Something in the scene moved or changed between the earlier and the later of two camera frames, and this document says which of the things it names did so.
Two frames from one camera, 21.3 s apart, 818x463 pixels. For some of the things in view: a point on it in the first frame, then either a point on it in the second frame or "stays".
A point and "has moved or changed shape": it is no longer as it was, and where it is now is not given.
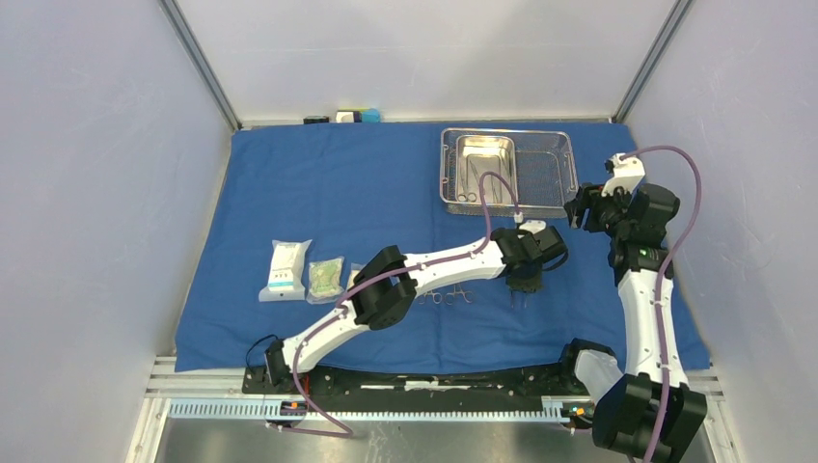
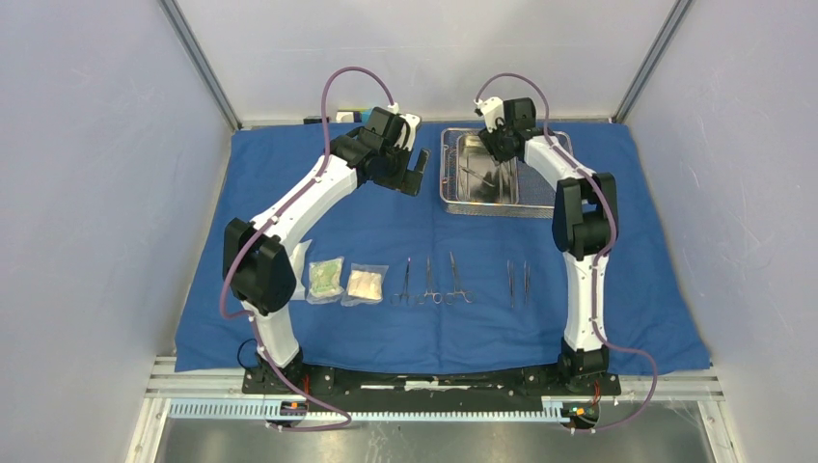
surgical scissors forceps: x=436 y=297 stays
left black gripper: x=531 y=285 -> x=404 y=181
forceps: x=465 y=196 has moved or changed shape
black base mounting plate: x=547 y=383 stays
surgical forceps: x=449 y=297 stays
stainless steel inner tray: x=478 y=154 stays
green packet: x=325 y=281 stays
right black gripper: x=589 y=197 -> x=487 y=139
